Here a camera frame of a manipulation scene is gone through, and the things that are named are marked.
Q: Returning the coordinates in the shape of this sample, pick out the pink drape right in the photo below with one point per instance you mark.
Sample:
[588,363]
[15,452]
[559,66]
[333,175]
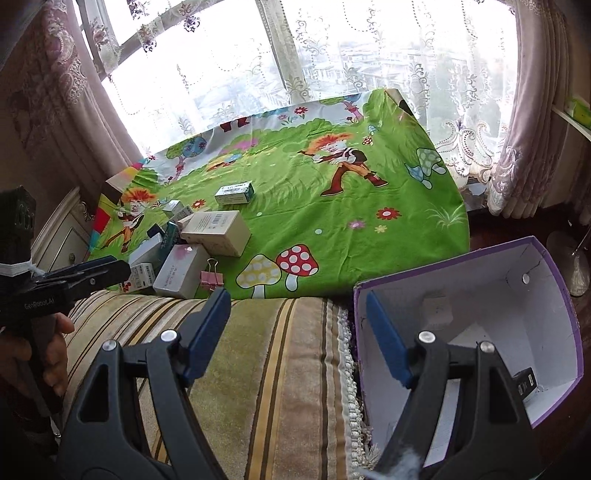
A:
[541,164]

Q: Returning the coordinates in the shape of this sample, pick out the cream drawer cabinet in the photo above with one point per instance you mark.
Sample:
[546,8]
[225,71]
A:
[65,237]

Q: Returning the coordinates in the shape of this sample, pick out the pink drape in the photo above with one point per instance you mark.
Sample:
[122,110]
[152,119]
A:
[60,112]
[541,164]

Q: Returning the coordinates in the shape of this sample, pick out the teal green box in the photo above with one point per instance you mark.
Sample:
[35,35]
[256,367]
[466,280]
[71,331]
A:
[170,237]

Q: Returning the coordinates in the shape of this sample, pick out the green cartoon print cloth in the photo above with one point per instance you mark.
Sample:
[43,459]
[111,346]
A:
[346,189]

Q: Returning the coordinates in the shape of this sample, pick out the pink drape left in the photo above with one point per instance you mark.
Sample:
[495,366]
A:
[60,112]

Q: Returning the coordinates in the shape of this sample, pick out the large beige cardboard box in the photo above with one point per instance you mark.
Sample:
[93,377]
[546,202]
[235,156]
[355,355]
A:
[222,233]

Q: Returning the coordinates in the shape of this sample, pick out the green item on shelf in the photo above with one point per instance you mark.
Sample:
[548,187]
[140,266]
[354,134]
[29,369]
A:
[579,110]

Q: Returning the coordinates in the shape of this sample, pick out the small black device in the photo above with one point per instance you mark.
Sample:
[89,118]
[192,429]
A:
[525,382]

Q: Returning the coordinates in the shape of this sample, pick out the white lace curtain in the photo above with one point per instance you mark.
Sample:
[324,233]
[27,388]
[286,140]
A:
[173,69]

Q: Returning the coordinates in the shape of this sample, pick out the purple cardboard storage box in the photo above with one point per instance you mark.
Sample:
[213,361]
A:
[511,295]

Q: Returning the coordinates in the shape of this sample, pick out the white grey box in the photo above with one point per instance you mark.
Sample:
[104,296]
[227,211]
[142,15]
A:
[146,252]

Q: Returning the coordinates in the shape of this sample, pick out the small white barcode box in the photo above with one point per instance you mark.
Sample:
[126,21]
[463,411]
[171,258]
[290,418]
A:
[141,277]

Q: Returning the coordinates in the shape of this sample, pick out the white green medicine box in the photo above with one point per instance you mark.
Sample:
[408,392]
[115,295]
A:
[235,194]

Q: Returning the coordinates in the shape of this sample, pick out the small pale green box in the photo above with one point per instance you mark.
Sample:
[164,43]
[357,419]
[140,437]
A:
[172,208]

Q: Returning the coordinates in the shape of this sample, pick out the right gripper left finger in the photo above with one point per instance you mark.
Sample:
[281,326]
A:
[104,436]

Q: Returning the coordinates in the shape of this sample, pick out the white box with pink stain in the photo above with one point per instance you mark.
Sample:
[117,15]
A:
[179,276]

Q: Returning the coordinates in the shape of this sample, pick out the striped beige sofa cushion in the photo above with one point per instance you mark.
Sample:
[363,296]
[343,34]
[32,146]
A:
[278,398]

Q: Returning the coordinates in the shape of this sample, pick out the dark blue small box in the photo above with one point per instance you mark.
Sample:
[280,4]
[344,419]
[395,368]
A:
[155,230]

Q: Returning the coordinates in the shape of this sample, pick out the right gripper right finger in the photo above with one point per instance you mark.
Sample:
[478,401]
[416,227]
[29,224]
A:
[491,438]

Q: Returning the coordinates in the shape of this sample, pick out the tan narrow box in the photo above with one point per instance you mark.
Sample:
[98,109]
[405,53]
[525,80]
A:
[183,222]

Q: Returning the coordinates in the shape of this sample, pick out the pink binder clip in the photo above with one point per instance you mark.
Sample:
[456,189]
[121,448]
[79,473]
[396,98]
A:
[210,278]

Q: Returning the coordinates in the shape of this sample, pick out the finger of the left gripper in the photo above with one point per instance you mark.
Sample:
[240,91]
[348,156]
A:
[70,284]

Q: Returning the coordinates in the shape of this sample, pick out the white red text box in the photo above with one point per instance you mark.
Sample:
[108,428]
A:
[181,214]

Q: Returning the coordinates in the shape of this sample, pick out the white wall shelf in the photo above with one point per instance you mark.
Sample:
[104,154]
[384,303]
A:
[585,132]

